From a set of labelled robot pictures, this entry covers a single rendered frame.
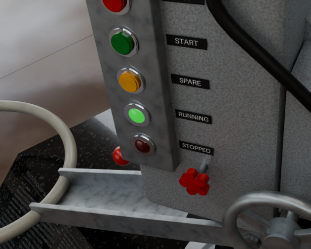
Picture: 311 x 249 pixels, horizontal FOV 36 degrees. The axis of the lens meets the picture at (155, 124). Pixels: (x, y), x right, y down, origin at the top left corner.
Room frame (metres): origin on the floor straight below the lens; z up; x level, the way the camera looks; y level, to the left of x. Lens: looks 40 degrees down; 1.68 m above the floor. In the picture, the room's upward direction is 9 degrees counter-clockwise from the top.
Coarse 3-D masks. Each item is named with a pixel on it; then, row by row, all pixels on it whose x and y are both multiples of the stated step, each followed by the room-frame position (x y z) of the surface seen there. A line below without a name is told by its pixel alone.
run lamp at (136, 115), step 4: (128, 112) 0.46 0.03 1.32; (132, 112) 0.46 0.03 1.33; (136, 112) 0.45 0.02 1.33; (140, 112) 0.45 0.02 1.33; (132, 116) 0.46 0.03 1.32; (136, 116) 0.45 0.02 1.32; (140, 116) 0.45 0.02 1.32; (132, 120) 0.46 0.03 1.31; (136, 120) 0.45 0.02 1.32; (140, 120) 0.45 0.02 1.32
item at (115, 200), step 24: (72, 168) 0.79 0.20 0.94; (72, 192) 0.76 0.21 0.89; (96, 192) 0.73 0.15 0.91; (120, 192) 0.70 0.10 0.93; (144, 192) 0.67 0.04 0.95; (48, 216) 0.68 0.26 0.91; (72, 216) 0.65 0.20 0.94; (96, 216) 0.61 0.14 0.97; (120, 216) 0.58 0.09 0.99; (144, 216) 0.56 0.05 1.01; (168, 216) 0.54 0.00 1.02; (192, 240) 0.51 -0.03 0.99; (216, 240) 0.48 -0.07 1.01
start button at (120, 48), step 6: (114, 36) 0.46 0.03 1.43; (120, 36) 0.45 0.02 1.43; (126, 36) 0.45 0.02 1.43; (114, 42) 0.46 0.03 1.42; (120, 42) 0.45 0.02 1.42; (126, 42) 0.45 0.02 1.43; (132, 42) 0.45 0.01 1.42; (114, 48) 0.46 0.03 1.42; (120, 48) 0.45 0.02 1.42; (126, 48) 0.45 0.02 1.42; (132, 48) 0.45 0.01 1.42; (126, 54) 0.45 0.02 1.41
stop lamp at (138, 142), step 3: (135, 141) 0.46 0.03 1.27; (138, 141) 0.46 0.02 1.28; (141, 141) 0.46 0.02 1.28; (144, 141) 0.46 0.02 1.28; (135, 144) 0.46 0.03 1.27; (138, 144) 0.46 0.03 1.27; (141, 144) 0.45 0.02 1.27; (144, 144) 0.45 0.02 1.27; (147, 144) 0.45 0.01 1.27; (138, 147) 0.46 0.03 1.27; (141, 147) 0.45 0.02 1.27; (144, 147) 0.45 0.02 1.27; (147, 147) 0.45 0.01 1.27; (141, 150) 0.45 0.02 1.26; (144, 150) 0.45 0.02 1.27; (147, 150) 0.45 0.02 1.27
